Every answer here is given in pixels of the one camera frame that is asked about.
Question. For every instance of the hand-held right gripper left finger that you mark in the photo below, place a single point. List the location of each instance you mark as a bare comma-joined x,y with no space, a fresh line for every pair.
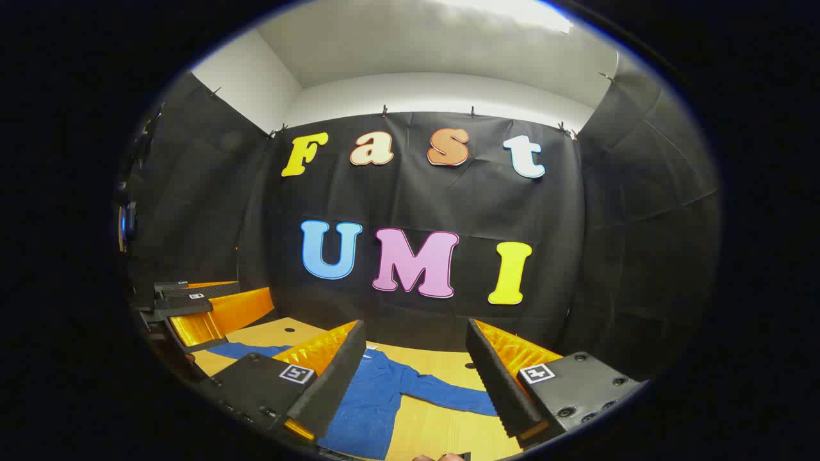
336,384

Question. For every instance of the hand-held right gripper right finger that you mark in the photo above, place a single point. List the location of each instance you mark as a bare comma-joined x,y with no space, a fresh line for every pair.
496,384

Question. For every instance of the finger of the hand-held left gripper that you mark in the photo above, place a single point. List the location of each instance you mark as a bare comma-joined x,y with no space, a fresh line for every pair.
230,314
205,290

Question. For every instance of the black device with blue light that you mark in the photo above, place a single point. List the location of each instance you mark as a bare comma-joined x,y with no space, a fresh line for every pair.
127,221

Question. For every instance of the row of black cloth clips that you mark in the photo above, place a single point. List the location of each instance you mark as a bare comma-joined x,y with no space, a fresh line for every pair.
384,111

